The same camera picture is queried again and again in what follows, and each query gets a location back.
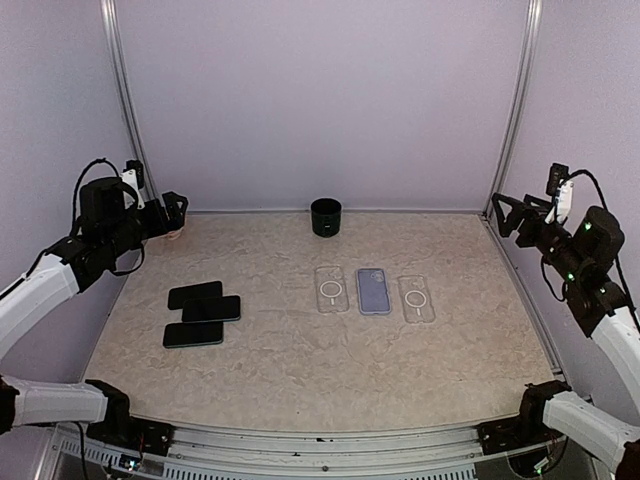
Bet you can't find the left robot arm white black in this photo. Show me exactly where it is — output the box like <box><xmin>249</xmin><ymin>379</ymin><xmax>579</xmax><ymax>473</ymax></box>
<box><xmin>1</xmin><ymin>175</ymin><xmax>188</xmax><ymax>445</ymax></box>

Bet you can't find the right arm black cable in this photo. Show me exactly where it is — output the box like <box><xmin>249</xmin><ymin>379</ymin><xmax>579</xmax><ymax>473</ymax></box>
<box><xmin>567</xmin><ymin>168</ymin><xmax>629</xmax><ymax>296</ymax></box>

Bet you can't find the clear phone case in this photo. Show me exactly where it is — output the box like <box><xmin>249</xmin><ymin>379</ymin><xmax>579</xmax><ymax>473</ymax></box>
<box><xmin>398</xmin><ymin>275</ymin><xmax>436</xmax><ymax>324</ymax></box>
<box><xmin>314</xmin><ymin>265</ymin><xmax>349</xmax><ymax>314</ymax></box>

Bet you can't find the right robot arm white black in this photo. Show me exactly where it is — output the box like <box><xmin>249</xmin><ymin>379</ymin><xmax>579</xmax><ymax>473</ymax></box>
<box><xmin>492</xmin><ymin>193</ymin><xmax>639</xmax><ymax>479</ymax></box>

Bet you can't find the black phone top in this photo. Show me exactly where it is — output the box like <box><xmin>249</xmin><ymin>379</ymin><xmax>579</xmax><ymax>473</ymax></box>
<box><xmin>167</xmin><ymin>280</ymin><xmax>223</xmax><ymax>310</ymax></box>

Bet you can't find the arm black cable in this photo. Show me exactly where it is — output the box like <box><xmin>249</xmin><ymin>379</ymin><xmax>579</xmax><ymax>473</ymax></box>
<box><xmin>69</xmin><ymin>157</ymin><xmax>124</xmax><ymax>236</ymax></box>
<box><xmin>567</xmin><ymin>168</ymin><xmax>629</xmax><ymax>296</ymax></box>

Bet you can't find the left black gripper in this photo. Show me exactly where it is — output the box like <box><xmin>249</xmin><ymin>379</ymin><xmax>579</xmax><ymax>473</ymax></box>
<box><xmin>103</xmin><ymin>190</ymin><xmax>187</xmax><ymax>258</ymax></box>

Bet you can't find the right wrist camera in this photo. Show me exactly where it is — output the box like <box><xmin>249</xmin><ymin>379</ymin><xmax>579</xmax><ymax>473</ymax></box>
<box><xmin>545</xmin><ymin>163</ymin><xmax>574</xmax><ymax>225</ymax></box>

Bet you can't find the right aluminium frame post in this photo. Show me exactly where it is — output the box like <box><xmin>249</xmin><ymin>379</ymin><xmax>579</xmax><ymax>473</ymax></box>
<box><xmin>483</xmin><ymin>0</ymin><xmax>543</xmax><ymax>220</ymax></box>

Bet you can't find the black phone bottom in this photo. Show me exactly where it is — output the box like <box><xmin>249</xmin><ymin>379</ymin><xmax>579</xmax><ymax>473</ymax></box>
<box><xmin>162</xmin><ymin>322</ymin><xmax>224</xmax><ymax>349</ymax></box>

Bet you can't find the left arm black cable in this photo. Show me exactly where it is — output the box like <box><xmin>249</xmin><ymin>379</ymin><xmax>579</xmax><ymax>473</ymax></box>
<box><xmin>69</xmin><ymin>157</ymin><xmax>124</xmax><ymax>236</ymax></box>

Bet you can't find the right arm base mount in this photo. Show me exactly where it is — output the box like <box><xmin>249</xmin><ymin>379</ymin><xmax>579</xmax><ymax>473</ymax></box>
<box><xmin>476</xmin><ymin>417</ymin><xmax>562</xmax><ymax>455</ymax></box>

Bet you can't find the lavender phone case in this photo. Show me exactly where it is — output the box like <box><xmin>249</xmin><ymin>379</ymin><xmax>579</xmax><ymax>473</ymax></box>
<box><xmin>356</xmin><ymin>268</ymin><xmax>392</xmax><ymax>316</ymax></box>

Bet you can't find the left aluminium frame post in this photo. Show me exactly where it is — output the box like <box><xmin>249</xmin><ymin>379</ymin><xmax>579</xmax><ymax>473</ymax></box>
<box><xmin>100</xmin><ymin>0</ymin><xmax>158</xmax><ymax>199</ymax></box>

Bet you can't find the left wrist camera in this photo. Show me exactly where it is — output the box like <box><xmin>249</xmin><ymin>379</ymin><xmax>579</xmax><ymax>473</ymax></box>
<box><xmin>120</xmin><ymin>160</ymin><xmax>145</xmax><ymax>210</ymax></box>

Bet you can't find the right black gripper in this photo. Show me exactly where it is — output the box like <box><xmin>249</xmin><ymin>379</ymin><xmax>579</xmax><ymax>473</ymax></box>
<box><xmin>494</xmin><ymin>191</ymin><xmax>589</xmax><ymax>284</ymax></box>

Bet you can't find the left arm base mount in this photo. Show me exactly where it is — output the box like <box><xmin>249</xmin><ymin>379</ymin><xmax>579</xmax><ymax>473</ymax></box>
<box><xmin>86</xmin><ymin>417</ymin><xmax>175</xmax><ymax>457</ymax></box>

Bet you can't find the black phone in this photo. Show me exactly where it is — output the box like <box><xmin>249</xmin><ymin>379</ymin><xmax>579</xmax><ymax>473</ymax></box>
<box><xmin>162</xmin><ymin>322</ymin><xmax>224</xmax><ymax>349</ymax></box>
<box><xmin>181</xmin><ymin>295</ymin><xmax>241</xmax><ymax>323</ymax></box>
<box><xmin>167</xmin><ymin>280</ymin><xmax>223</xmax><ymax>310</ymax></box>

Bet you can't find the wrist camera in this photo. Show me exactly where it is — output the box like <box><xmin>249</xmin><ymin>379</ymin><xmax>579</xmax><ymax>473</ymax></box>
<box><xmin>545</xmin><ymin>163</ymin><xmax>574</xmax><ymax>225</ymax></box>
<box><xmin>120</xmin><ymin>160</ymin><xmax>145</xmax><ymax>210</ymax></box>

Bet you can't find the front aluminium rail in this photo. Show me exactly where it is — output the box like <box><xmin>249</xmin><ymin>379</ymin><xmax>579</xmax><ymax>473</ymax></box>
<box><xmin>35</xmin><ymin>424</ymin><xmax>543</xmax><ymax>479</ymax></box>

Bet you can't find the aluminium frame post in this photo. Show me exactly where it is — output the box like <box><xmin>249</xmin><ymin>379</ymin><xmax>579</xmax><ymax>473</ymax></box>
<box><xmin>483</xmin><ymin>0</ymin><xmax>543</xmax><ymax>220</ymax></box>
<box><xmin>100</xmin><ymin>0</ymin><xmax>158</xmax><ymax>199</ymax></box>

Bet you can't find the dark green mug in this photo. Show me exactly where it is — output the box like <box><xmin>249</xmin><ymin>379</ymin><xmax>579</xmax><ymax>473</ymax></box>
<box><xmin>310</xmin><ymin>198</ymin><xmax>342</xmax><ymax>238</ymax></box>

